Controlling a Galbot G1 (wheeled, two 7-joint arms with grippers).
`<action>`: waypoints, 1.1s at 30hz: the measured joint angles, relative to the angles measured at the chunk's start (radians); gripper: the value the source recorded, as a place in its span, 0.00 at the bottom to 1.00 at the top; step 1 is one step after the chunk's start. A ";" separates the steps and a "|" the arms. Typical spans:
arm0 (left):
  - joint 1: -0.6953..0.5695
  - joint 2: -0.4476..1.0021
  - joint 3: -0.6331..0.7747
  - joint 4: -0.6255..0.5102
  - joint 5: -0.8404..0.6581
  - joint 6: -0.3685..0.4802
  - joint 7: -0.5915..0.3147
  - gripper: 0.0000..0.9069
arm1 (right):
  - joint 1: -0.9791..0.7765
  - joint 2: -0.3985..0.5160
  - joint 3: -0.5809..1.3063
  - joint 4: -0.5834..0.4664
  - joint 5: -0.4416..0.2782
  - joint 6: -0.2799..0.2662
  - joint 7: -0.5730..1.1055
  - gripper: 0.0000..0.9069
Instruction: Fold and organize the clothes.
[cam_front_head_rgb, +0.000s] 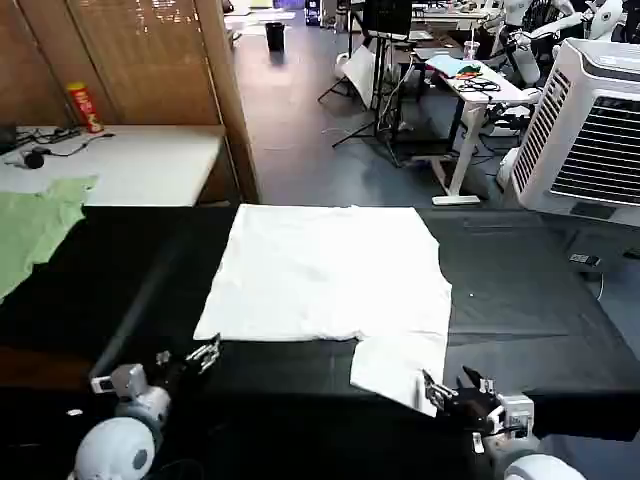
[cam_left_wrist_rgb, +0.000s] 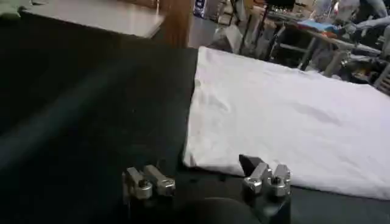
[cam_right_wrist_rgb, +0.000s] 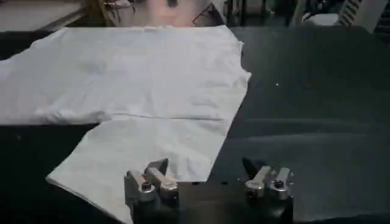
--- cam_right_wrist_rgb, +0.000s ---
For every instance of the white shirt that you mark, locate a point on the white shirt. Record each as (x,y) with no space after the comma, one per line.
(128,100)

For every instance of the pale wooden desk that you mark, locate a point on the pale wooden desk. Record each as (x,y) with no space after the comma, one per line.
(36,13)

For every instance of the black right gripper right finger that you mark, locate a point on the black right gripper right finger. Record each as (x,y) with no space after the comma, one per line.
(265,180)

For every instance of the person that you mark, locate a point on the person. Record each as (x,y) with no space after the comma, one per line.
(164,12)

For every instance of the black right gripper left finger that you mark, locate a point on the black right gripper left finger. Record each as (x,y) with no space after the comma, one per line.
(153,181)

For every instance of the white office chair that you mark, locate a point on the white office chair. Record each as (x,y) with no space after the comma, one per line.
(338,13)

